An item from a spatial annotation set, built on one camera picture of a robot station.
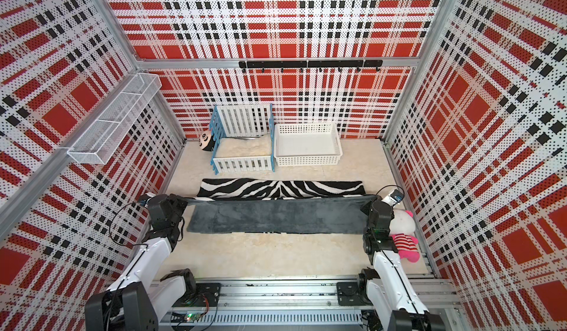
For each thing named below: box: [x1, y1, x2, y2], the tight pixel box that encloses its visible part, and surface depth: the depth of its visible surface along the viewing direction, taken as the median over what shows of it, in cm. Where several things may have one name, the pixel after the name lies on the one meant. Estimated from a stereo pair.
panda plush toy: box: [198, 131, 215, 152], surface depth 113 cm
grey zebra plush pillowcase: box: [185, 178, 378, 235], surface depth 95 cm
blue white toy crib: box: [209, 103, 276, 176], surface depth 113 cm
